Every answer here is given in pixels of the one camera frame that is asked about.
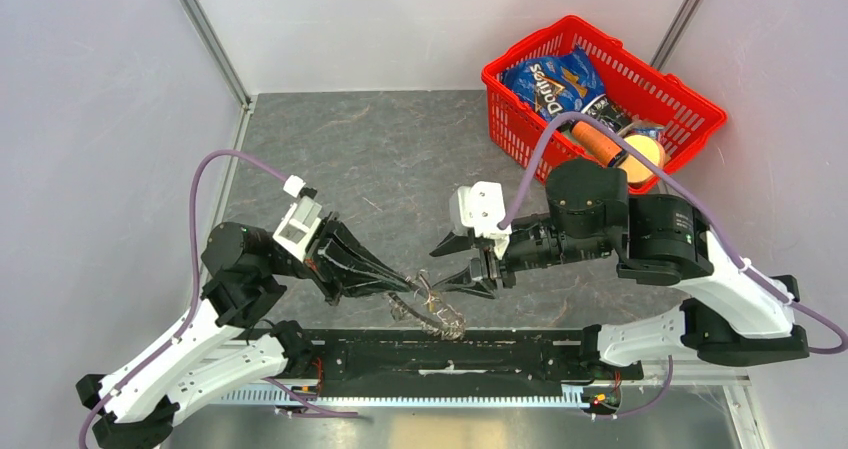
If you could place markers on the orange cylindrical can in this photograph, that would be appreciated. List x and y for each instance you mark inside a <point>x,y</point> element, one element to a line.
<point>598,144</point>

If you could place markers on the blue Doritos chip bag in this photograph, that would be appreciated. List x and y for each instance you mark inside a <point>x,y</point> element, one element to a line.
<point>552,85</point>

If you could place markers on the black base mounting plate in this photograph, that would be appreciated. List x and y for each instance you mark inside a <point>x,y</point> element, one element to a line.
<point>387,363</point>

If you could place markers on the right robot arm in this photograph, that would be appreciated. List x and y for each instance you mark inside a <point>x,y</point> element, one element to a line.
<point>659,240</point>

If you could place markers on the slotted cable duct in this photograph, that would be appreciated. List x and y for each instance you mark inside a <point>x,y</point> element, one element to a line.
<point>262,394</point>

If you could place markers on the black snack packet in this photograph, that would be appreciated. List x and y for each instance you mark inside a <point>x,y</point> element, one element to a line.
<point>604,110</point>

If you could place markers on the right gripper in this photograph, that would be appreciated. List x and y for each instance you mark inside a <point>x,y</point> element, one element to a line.
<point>470,279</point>

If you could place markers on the red plastic basket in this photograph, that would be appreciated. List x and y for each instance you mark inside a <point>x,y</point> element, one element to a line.
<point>686,119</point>

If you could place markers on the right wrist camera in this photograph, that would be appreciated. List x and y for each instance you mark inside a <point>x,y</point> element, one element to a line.
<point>479,208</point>

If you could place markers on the round yellow sponge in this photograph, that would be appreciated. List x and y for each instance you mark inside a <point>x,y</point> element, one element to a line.
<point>637,173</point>

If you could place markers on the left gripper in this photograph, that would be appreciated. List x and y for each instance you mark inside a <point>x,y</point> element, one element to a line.
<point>345,248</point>

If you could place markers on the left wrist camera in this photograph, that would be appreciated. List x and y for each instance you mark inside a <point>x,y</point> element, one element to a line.
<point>301,221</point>

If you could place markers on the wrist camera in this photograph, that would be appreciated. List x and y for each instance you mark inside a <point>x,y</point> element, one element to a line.
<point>479,208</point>
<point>301,221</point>

